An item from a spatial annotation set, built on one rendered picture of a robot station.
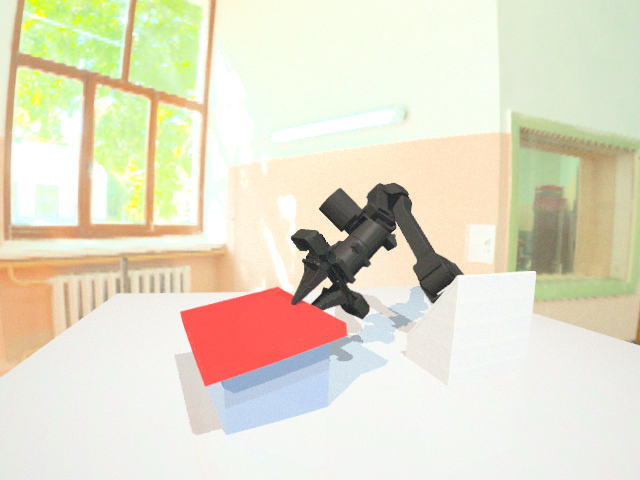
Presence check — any light blue open box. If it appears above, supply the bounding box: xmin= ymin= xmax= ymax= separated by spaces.
xmin=206 ymin=343 xmax=330 ymax=435

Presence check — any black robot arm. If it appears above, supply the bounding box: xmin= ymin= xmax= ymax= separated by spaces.
xmin=319 ymin=183 xmax=465 ymax=304

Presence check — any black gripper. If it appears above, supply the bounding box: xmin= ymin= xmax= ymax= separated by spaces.
xmin=290 ymin=229 xmax=372 ymax=320

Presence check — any red box lid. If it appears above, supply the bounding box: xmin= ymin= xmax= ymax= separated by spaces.
xmin=180 ymin=287 xmax=347 ymax=387

